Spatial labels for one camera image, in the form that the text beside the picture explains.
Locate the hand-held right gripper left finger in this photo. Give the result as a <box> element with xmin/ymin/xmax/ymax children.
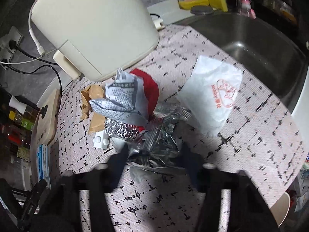
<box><xmin>40</xmin><ymin>144</ymin><xmax>131</xmax><ymax>232</ymax></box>

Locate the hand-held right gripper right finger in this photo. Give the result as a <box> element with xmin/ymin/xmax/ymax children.
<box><xmin>177</xmin><ymin>142</ymin><xmax>282</xmax><ymax>232</ymax></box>

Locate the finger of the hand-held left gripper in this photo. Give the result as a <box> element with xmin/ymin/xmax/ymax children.
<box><xmin>18</xmin><ymin>179</ymin><xmax>47</xmax><ymax>230</ymax></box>

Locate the clear plastic wrapper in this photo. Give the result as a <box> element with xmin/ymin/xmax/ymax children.
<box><xmin>126</xmin><ymin>103</ymin><xmax>194</xmax><ymax>172</ymax></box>

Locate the white plastic bag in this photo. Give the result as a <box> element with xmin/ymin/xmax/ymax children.
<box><xmin>176</xmin><ymin>55</ymin><xmax>243</xmax><ymax>138</ymax></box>

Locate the cream trash bin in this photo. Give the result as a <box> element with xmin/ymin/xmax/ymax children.
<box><xmin>269</xmin><ymin>193</ymin><xmax>291</xmax><ymax>228</ymax></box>

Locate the white pill blister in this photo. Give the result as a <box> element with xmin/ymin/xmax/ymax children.
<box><xmin>93</xmin><ymin>130</ymin><xmax>109</xmax><ymax>149</ymax></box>

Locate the crumpled silver foil wrapper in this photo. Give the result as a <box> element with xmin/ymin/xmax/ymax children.
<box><xmin>104</xmin><ymin>118</ymin><xmax>143</xmax><ymax>142</ymax></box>

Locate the blue and white box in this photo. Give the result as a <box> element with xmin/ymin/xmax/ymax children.
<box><xmin>36</xmin><ymin>144</ymin><xmax>52</xmax><ymax>189</ymax></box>

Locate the brown paper scrap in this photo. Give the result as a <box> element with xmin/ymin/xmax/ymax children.
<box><xmin>80</xmin><ymin>84</ymin><xmax>107</xmax><ymax>120</ymax></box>
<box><xmin>89</xmin><ymin>113</ymin><xmax>107</xmax><ymax>136</ymax></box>

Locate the white patterned table cloth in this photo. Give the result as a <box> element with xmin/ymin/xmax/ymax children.
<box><xmin>52</xmin><ymin>24</ymin><xmax>306</xmax><ymax>232</ymax></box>

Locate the crumpled printed paper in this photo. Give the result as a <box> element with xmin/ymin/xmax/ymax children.
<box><xmin>89</xmin><ymin>68</ymin><xmax>149</xmax><ymax>124</ymax></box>

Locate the wooden cutting board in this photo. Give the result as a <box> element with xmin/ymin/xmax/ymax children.
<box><xmin>30</xmin><ymin>88</ymin><xmax>61</xmax><ymax>150</ymax></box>

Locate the row of spice bottles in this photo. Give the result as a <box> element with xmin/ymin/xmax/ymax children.
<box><xmin>0</xmin><ymin>97</ymin><xmax>39</xmax><ymax>162</ymax></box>

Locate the red wrapper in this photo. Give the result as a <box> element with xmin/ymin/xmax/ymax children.
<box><xmin>129</xmin><ymin>68</ymin><xmax>160</xmax><ymax>116</ymax></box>

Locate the stainless steel sink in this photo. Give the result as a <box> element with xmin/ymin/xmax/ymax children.
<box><xmin>174</xmin><ymin>12</ymin><xmax>309</xmax><ymax>113</ymax></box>

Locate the cream electric appliance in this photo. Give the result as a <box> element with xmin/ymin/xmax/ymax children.
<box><xmin>31</xmin><ymin>0</ymin><xmax>160</xmax><ymax>81</ymax></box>

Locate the grey sink stopper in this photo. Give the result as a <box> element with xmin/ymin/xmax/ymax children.
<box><xmin>190</xmin><ymin>5</ymin><xmax>214</xmax><ymax>15</ymax></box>

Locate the yellow sponge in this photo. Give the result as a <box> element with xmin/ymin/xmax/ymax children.
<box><xmin>208</xmin><ymin>0</ymin><xmax>228</xmax><ymax>12</ymax></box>
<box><xmin>179</xmin><ymin>0</ymin><xmax>210</xmax><ymax>10</ymax></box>

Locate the pink small bottle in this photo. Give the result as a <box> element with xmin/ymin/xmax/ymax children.
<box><xmin>238</xmin><ymin>0</ymin><xmax>256</xmax><ymax>19</ymax></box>

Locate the black power cable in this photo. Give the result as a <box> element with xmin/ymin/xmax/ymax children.
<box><xmin>10</xmin><ymin>41</ymin><xmax>63</xmax><ymax>95</ymax></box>

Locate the white charging cable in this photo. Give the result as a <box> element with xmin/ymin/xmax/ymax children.
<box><xmin>0</xmin><ymin>2</ymin><xmax>58</xmax><ymax>64</ymax></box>

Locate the grey wall socket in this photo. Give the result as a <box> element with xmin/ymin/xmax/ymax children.
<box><xmin>0</xmin><ymin>26</ymin><xmax>25</xmax><ymax>70</ymax></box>

